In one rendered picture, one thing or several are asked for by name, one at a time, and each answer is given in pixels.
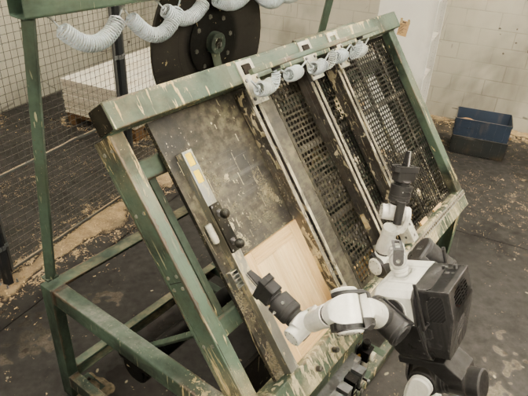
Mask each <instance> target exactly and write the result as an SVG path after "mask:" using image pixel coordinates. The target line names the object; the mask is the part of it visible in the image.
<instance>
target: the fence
mask: <svg viewBox="0 0 528 396"><path fill-rule="evenodd" d="M189 152H191V154H192V157H193V159H194V160H195V162H196V164H195V165H193V166H190V165H189V162H188V160H187V159H186V157H185V154H187V153H189ZM176 157H177V159H178V162H179V164H180V166H181V168H182V170H183V172H184V174H185V176H186V178H187V180H188V182H189V184H190V186H191V188H192V190H193V192H194V194H195V196H196V198H197V200H198V202H199V204H200V206H201V208H202V210H203V212H204V214H205V216H206V218H207V220H208V222H209V223H211V224H212V225H213V227H214V231H215V232H216V233H217V235H218V238H219V240H220V241H219V244H220V246H221V248H222V250H223V252H224V254H225V256H226V258H227V260H228V262H229V264H230V266H231V268H232V270H234V269H237V270H238V272H239V274H240V276H241V278H242V280H243V282H244V285H243V286H242V287H241V288H242V290H243V292H244V294H245V296H246V298H247V300H248V302H249V304H250V306H251V308H252V310H253V312H254V314H255V316H256V318H257V320H258V322H259V324H260V326H261V328H262V330H263V332H264V334H265V336H266V338H267V340H268V342H269V344H270V346H271V348H272V350H273V352H274V354H275V356H276V358H277V360H278V362H279V364H280V366H281V368H282V370H283V372H284V374H292V373H293V372H294V371H295V370H296V369H297V368H298V365H297V363H296V360H295V358H294V356H293V354H292V352H291V350H290V348H289V346H288V344H287V342H286V340H285V338H284V336H283V334H282V332H281V330H280V328H279V326H278V324H277V322H276V320H275V318H274V316H273V315H272V314H271V313H270V312H269V306H265V305H264V304H263V303H262V302H261V301H260V300H256V299H255V298H254V297H253V296H252V295H253V293H254V291H255V289H256V286H255V285H254V284H253V283H252V282H251V280H250V279H249V278H248V276H247V275H246V274H247V272H248V271H249V270H251V269H250V267H249V265H248V263H247V261H246V259H245V257H244V255H243V253H242V251H241V250H240V249H239V250H238V251H236V252H235V253H231V251H230V249H229V247H228V245H227V243H226V241H225V239H224V237H223V235H222V233H221V231H220V229H219V227H218V225H217V223H216V221H215V219H214V217H213V215H212V213H211V210H210V208H209V206H211V205H212V204H214V203H215V202H217V200H216V199H215V196H214V194H213V192H212V191H211V188H210V186H209V185H208V183H207V180H206V178H205V177H204V174H203V172H202V170H201V169H200V165H199V164H198V162H197V160H196V157H195V156H194V154H193V151H192V149H189V150H187V151H185V152H182V153H180V154H178V155H176ZM198 169H199V171H200V173H201V175H202V177H203V179H204V181H203V182H201V183H200V184H199V182H198V181H197V179H196V176H195V174H194V173H193V171H195V170H198Z"/></svg>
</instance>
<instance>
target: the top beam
mask: <svg viewBox="0 0 528 396"><path fill-rule="evenodd" d="M376 26H378V28H379V30H377V31H374V32H372V33H369V34H367V35H363V38H362V39H361V41H363V42H365V41H366V40H367V38H369V39H374V38H375V37H378V36H381V35H383V34H385V33H387V32H389V31H392V30H394V29H395V28H398V27H400V24H399V22H398V18H397V17H396V15H395V12H390V13H386V14H383V15H381V16H376V17H373V18H371V19H367V20H363V21H361V22H358V23H355V24H351V25H348V26H346V27H341V28H338V29H335V30H332V31H328V32H325V33H323V34H319V35H315V36H313V37H309V38H305V39H303V40H300V41H297V42H293V43H290V44H287V45H284V46H280V47H277V48H274V49H270V50H267V51H265V52H261V53H257V54H255V55H251V56H249V57H245V58H242V59H239V60H235V61H232V62H229V63H226V64H222V65H219V66H216V67H213V68H209V69H207V70H203V71H199V72H197V73H194V74H191V75H187V76H184V77H181V78H178V79H174V80H171V81H168V82H164V83H161V84H158V85H155V86H151V87H149V88H145V89H143V90H139V91H136V92H133V93H129V94H126V95H123V96H120V97H116V98H113V99H110V100H107V101H103V102H101V103H100V104H99V105H97V106H96V107H95V108H93V109H92V110H91V111H89V113H88V115H89V117H90V119H91V121H92V123H93V125H94V127H95V129H96V131H97V132H98V134H99V136H100V138H102V139H104V138H106V137H107V136H108V135H109V134H113V133H115V132H117V131H120V130H122V131H125V130H129V129H131V128H134V127H137V126H140V125H141V124H144V123H147V122H150V121H153V120H155V119H158V118H161V117H163V116H167V115H169V114H171V113H174V112H177V111H180V110H182V109H184V108H188V107H190V106H193V105H196V104H199V103H201V102H203V101H207V100H209V99H211V98H214V97H217V96H220V95H222V94H226V93H228V92H230V91H233V90H236V89H239V88H241V87H243V86H245V85H244V83H243V81H242V78H241V77H240V74H239V72H238V71H237V68H236V66H235V64H234V63H235V62H237V61H242V60H245V59H248V58H251V61H252V63H253V65H254V66H255V67H258V66H260V65H263V64H267V63H269V62H272V61H276V60H279V59H281V58H284V57H288V56H291V55H293V54H295V53H299V49H298V46H297V45H296V43H298V42H302V41H305V40H307V39H309V41H310V44H311V46H312V48H314V47H316V46H320V45H323V44H325V43H328V40H327V39H326V37H325V34H328V33H330V32H333V31H336V33H337V35H338V37H339V39H341V38H343V37H346V36H348V35H352V34H355V33H358V32H360V31H364V30H367V29H369V28H374V27H376ZM356 42H358V40H357V39H356V38H354V39H351V40H350V41H347V42H343V43H341V44H342V45H343V48H344V49H346V48H347V47H348V46H349V45H350V44H352V46H355V45H356V44H359V43H356ZM330 51H331V49H330V48H327V49H323V50H321V51H318V52H316V53H315V54H316V55H317V59H319V58H322V57H325V56H327V54H328V52H330ZM303 63H304V60H303V58H302V57H300V58H299V59H296V60H292V61H289V62H287V63H285V64H281V65H280V68H279V69H277V71H279V70H280V73H281V72H282V71H281V69H282V70H283V71H284V70H285V68H288V67H291V66H293V65H294V64H299V65H302V64H303ZM271 73H276V72H273V71H272V69H271V68H270V69H267V70H265V71H261V72H259V73H258V75H259V78H260V79H261V80H262V79H266V78H268V77H270V76H271Z"/></svg>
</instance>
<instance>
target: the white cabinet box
mask: <svg viewBox="0 0 528 396"><path fill-rule="evenodd" d="M447 2H448V0H380V4H379V13H378V16H381V15H383V14H386V13H390V12H395V15H396V17H397V18H398V22H399V24H400V27H397V28H395V29H394V32H395V34H396V36H397V38H398V41H399V43H400V46H401V48H402V51H403V53H404V54H405V58H406V60H407V62H408V64H409V67H410V69H411V71H412V74H413V76H414V79H415V80H416V84H417V86H418V87H419V90H420V92H421V95H422V97H423V100H424V102H425V104H426V100H427V93H428V89H429V86H430V81H431V75H432V71H433V67H434V63H435V56H436V53H437V48H438V42H439V38H440V34H441V30H442V24H443V20H444V16H445V12H446V5H447Z"/></svg>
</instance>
